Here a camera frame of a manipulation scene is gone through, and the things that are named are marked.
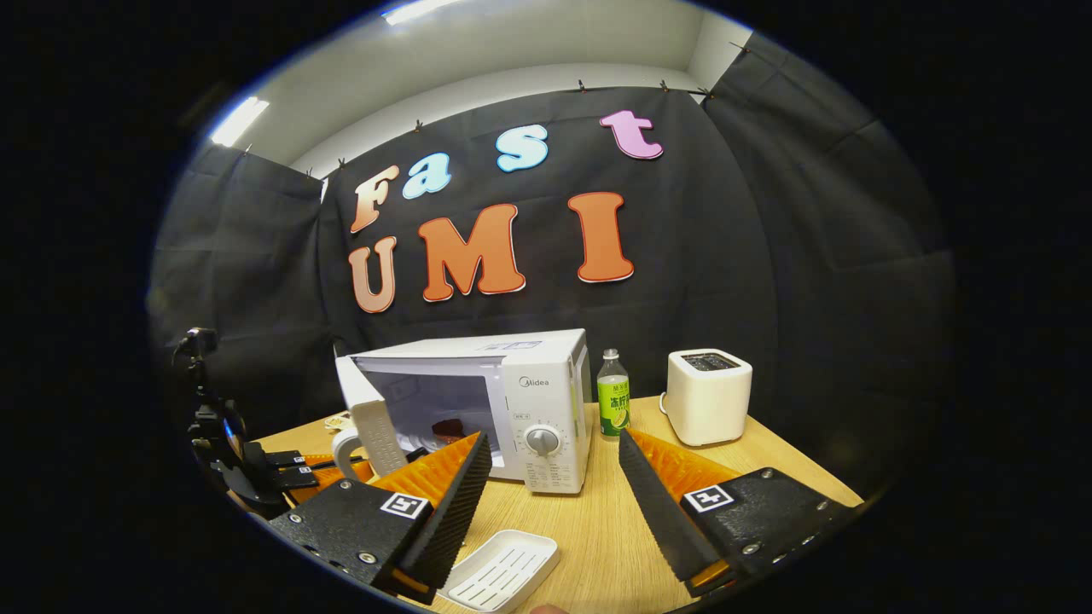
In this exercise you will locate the white toaster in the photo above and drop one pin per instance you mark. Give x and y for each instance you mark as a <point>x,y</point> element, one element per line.
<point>708,401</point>

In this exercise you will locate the white compartment dish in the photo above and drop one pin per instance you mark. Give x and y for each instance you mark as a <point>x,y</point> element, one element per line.
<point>338,421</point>

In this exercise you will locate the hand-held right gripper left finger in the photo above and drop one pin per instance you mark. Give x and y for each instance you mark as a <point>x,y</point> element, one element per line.
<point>452,512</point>

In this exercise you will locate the green label drink bottle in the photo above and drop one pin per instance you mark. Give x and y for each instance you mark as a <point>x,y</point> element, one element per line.
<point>613,401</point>

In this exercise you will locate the long ceiling light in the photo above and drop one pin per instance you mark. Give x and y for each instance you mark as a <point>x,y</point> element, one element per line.
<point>239,121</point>
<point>414,10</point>

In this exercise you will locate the white ribbed tray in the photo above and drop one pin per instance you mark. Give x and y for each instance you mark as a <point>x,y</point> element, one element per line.
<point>499,571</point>

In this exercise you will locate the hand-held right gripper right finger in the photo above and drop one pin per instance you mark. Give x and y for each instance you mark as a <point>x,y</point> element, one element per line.
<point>661,512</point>

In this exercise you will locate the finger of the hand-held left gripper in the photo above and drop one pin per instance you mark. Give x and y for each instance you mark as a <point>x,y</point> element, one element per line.
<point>286,459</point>
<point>299,479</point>

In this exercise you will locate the white microwave oven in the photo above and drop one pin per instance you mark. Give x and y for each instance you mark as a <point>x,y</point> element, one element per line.
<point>546,384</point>

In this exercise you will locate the dark red meat piece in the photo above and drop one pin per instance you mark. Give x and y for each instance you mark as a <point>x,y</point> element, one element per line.
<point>449,429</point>

